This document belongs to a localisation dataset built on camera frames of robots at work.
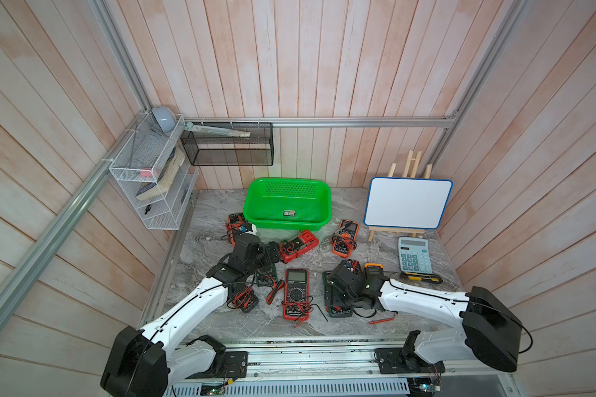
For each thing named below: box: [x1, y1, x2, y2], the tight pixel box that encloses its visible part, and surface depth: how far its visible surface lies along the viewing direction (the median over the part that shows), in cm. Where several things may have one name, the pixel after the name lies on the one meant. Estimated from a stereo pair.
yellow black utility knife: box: [400, 272, 443, 284], surface depth 92 cm
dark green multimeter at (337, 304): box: [322, 270, 354, 318], surface depth 79 cm
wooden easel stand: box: [368, 150, 433, 243], surface depth 90 cm
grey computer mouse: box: [151, 105, 177, 134], surface depth 85 cm
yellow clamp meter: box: [364, 263, 384, 279], surface depth 94 cm
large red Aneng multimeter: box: [283, 268, 311, 322], surface depth 85 cm
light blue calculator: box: [398, 236, 433, 274], surface depth 97 cm
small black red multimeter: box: [226, 284, 260, 314], surface depth 84 cm
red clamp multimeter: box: [278, 229, 320, 264], surface depth 95 cm
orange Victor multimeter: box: [331, 219, 360, 259], surface depth 100 cm
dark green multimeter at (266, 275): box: [254, 263, 279, 287], surface depth 92 cm
